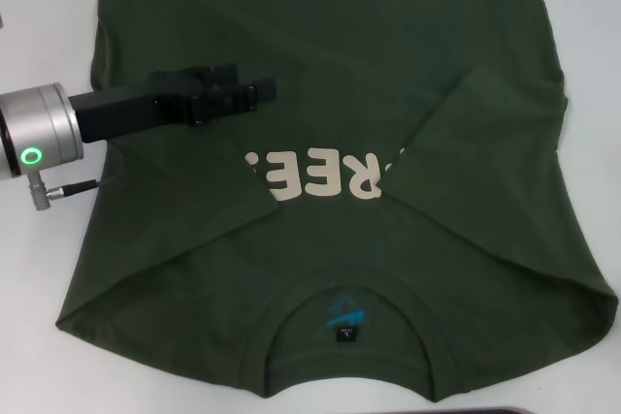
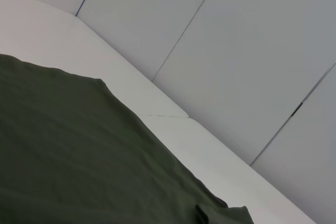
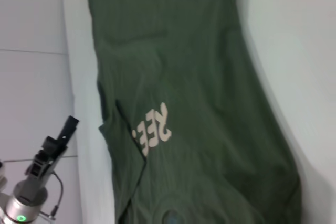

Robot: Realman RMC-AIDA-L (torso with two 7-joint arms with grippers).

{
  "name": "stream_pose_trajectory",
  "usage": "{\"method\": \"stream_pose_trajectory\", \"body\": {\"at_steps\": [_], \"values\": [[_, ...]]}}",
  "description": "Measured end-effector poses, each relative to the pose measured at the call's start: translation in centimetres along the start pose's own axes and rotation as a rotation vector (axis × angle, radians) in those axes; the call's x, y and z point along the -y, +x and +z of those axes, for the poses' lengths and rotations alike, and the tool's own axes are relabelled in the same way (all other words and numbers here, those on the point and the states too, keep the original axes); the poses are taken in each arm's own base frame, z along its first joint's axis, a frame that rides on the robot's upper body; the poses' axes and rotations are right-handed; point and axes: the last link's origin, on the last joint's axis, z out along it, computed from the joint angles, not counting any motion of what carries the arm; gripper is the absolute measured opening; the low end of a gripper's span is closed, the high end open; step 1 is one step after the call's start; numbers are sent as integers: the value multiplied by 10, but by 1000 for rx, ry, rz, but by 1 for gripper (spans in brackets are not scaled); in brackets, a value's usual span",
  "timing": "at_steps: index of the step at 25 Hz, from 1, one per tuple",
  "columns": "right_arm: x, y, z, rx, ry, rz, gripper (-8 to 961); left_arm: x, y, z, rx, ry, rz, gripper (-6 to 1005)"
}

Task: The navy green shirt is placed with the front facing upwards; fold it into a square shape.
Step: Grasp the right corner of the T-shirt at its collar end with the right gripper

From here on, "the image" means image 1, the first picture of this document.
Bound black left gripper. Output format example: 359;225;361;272
67;62;278;144

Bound dark green FREE t-shirt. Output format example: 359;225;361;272
55;0;621;386

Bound grey cable with metal plug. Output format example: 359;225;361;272
27;150;128;212

